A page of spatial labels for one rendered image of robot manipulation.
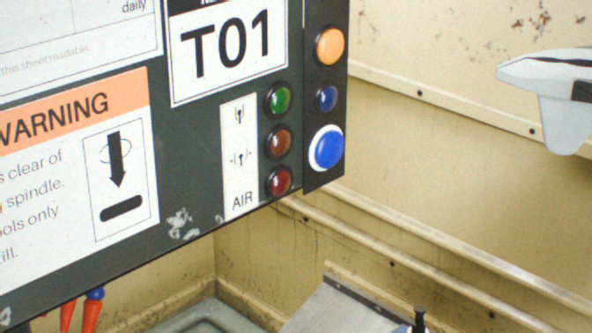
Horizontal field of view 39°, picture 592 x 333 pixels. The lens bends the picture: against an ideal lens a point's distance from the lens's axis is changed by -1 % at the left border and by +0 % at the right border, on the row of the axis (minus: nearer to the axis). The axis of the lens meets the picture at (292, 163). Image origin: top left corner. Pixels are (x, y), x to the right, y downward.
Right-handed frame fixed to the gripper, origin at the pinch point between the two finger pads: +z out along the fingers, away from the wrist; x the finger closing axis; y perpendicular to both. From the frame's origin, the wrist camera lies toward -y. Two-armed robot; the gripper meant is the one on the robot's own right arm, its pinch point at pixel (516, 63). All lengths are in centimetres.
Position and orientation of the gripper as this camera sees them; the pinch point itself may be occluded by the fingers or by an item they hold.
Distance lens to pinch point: 58.5
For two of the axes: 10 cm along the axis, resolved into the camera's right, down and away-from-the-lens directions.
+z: -9.6, -1.2, 2.3
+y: 0.0, 8.9, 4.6
